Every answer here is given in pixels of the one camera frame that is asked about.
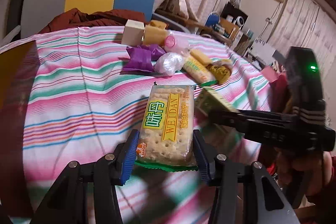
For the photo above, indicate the black rolled mat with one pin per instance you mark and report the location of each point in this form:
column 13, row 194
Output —
column 14, row 15

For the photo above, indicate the Weidan cracker packet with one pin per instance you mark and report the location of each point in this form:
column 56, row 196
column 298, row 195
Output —
column 166, row 135

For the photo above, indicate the striped pink green tablecloth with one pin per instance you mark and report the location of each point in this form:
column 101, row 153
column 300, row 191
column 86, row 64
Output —
column 70, row 101

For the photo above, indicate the purple snack wrapper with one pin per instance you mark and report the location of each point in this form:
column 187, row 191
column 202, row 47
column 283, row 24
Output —
column 141, row 58

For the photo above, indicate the cream wooden block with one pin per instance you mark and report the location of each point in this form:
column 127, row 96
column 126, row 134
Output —
column 133, row 33

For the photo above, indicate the person right hand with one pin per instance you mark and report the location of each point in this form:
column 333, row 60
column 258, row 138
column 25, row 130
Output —
column 317, row 169

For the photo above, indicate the cluttered wooden desk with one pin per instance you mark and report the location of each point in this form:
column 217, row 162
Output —
column 228, row 31

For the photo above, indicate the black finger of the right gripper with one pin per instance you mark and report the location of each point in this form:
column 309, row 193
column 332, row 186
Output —
column 273, row 129

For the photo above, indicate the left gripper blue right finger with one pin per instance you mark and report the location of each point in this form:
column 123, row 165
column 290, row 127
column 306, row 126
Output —
column 209, row 166

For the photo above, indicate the small tan sponge block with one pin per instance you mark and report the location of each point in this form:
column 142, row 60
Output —
column 158, row 24

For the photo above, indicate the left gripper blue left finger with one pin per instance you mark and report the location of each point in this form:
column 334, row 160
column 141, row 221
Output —
column 124, row 159

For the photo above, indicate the amber storage box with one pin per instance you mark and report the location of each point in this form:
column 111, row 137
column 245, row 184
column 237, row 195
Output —
column 15, row 69

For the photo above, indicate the pink capped plastic packet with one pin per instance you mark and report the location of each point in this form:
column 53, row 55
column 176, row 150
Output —
column 175, row 43

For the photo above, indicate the white plastic bag ball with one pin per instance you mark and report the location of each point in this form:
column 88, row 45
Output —
column 169, row 63

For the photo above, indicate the dark red garment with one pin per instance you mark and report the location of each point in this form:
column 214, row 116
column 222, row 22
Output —
column 75, row 18

